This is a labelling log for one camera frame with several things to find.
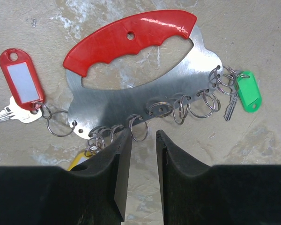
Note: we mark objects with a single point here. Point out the yellow key tag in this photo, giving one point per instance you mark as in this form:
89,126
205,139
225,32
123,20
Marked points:
80,158

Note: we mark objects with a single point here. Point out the silver key with red tag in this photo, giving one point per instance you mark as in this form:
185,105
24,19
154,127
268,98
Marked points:
14,112

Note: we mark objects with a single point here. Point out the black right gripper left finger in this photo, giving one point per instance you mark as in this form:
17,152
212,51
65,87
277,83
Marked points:
92,193

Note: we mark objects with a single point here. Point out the red key tag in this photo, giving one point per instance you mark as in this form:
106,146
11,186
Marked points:
22,79

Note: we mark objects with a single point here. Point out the green key tag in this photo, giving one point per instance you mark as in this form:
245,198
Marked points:
248,92

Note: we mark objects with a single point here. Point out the silver key with green tag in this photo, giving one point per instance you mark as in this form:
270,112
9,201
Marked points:
230,108

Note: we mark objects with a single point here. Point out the red-handled metal key organizer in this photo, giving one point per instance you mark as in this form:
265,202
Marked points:
188,81

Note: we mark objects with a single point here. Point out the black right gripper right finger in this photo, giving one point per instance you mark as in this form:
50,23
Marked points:
194,193

